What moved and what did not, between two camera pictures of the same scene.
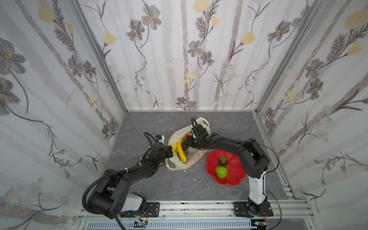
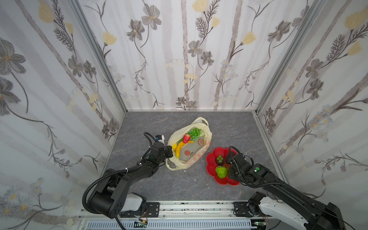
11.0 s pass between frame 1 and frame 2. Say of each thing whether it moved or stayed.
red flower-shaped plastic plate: stayed
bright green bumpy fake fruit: stayed
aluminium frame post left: stayed
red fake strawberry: stayed
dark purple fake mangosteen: moved
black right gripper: moved
